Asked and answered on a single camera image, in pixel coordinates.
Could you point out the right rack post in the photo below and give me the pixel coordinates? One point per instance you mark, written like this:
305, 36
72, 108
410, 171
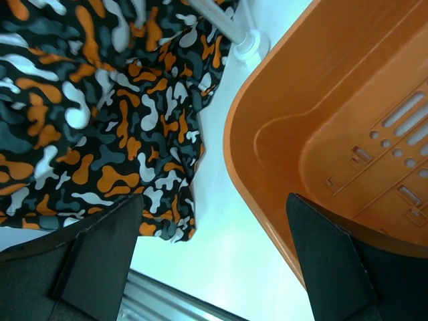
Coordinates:
217, 17

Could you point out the orange camouflage shorts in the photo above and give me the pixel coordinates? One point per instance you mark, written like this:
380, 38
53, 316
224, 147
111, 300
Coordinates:
99, 101

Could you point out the orange plastic basket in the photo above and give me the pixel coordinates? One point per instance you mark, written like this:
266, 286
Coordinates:
337, 112

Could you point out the right rack foot base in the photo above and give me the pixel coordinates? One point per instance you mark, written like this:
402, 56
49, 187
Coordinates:
256, 44

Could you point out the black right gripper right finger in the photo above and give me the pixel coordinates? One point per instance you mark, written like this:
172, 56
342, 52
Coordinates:
352, 272

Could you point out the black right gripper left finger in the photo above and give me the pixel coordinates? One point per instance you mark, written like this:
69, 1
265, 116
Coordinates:
76, 273

